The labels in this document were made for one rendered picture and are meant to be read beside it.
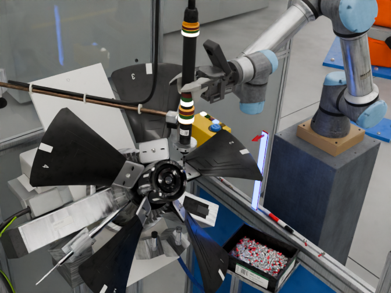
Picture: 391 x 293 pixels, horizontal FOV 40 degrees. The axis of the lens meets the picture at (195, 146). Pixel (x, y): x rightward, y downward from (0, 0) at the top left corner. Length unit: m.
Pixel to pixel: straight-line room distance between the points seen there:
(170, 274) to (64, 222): 1.44
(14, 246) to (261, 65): 0.84
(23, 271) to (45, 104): 1.02
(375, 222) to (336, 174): 1.44
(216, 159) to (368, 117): 0.58
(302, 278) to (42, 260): 1.16
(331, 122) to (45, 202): 1.09
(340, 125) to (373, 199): 1.58
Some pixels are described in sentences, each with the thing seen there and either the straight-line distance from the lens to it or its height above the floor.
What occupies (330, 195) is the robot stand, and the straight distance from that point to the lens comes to 2.11.
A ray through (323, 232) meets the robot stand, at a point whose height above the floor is 0.68.
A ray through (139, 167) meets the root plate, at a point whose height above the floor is 1.25.
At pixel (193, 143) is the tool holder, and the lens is 1.54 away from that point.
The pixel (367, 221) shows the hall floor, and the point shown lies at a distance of 3.45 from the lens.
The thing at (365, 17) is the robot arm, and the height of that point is 1.59.
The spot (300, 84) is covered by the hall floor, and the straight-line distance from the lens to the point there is 4.85.
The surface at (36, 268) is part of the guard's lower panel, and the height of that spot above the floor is 0.32.
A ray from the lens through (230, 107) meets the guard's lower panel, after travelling 2.77.
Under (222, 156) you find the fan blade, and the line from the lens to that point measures 1.69.
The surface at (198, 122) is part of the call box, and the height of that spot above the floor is 1.07.
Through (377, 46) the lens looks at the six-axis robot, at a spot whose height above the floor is 0.23.
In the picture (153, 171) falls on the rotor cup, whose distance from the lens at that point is 1.48.
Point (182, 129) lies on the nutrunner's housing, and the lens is 1.51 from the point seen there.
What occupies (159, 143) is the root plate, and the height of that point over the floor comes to 1.27.
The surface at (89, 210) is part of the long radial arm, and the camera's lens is 1.57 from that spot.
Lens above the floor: 2.14
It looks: 34 degrees down
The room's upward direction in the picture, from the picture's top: 4 degrees clockwise
